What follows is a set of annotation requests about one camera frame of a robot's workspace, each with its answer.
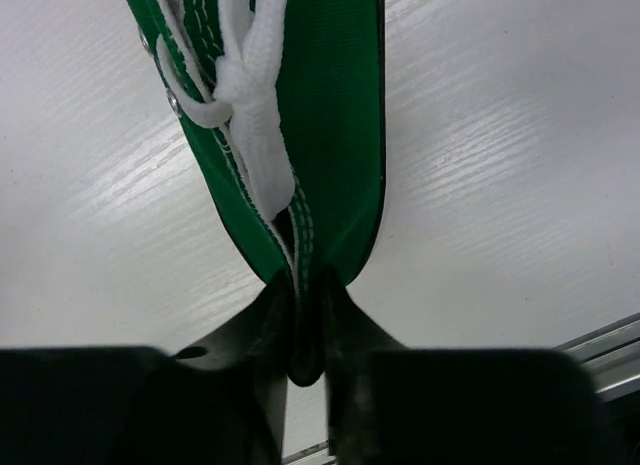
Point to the green sneaker with laces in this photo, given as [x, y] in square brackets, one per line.
[282, 105]

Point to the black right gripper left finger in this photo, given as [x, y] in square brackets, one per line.
[220, 401]

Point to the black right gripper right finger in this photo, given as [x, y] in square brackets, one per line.
[450, 385]

